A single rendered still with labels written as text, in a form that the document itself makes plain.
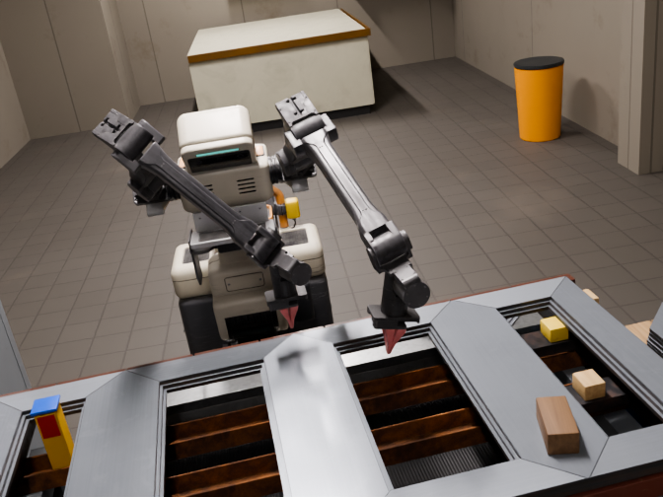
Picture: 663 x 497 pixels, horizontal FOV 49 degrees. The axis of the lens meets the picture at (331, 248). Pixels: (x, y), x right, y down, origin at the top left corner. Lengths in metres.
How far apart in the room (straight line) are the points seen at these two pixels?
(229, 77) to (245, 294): 5.30
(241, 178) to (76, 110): 7.05
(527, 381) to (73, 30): 7.83
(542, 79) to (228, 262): 4.16
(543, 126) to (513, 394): 4.66
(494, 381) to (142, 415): 0.81
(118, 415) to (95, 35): 7.40
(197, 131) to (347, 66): 5.49
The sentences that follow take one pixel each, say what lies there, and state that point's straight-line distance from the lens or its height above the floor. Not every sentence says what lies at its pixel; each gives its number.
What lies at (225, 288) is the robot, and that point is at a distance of 2.34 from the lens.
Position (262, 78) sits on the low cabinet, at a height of 0.53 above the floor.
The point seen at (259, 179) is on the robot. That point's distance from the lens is 2.19.
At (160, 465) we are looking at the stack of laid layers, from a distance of 1.67.
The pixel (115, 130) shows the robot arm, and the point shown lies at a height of 1.46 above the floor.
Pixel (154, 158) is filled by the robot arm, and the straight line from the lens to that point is 1.74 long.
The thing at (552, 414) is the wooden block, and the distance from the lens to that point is 1.54.
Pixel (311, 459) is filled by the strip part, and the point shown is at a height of 0.84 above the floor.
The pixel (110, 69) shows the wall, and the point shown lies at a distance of 9.00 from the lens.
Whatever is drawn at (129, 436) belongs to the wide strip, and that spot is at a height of 0.84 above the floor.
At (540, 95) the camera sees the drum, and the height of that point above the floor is 0.39.
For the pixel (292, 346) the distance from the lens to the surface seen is 1.92.
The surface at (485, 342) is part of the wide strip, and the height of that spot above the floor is 0.84.
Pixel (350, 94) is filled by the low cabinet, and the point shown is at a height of 0.23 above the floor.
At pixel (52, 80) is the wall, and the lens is 9.15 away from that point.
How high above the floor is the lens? 1.83
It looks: 24 degrees down
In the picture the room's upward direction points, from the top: 8 degrees counter-clockwise
